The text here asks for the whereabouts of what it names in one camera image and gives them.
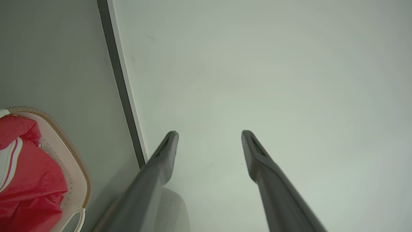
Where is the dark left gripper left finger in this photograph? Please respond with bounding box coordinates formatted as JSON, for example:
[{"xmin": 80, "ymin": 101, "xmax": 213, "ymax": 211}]
[{"xmin": 95, "ymin": 130, "xmax": 179, "ymax": 232}]

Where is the red white clothing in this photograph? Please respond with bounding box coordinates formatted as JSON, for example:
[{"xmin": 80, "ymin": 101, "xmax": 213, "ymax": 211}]
[{"xmin": 0, "ymin": 115, "xmax": 69, "ymax": 232}]

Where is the grey fabric sofa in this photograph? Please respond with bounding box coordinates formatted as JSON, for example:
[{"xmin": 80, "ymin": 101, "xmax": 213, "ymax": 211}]
[{"xmin": 160, "ymin": 187, "xmax": 191, "ymax": 232}]

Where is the white laundry basket brown rim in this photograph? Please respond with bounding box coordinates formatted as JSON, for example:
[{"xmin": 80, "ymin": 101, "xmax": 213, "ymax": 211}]
[{"xmin": 0, "ymin": 106, "xmax": 92, "ymax": 232}]

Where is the dark grey baseboard strip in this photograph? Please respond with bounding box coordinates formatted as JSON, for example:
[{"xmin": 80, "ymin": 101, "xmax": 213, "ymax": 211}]
[{"xmin": 97, "ymin": 0, "xmax": 148, "ymax": 169}]

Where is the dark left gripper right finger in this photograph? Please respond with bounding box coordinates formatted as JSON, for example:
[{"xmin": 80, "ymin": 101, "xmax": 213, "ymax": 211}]
[{"xmin": 241, "ymin": 130, "xmax": 328, "ymax": 232}]

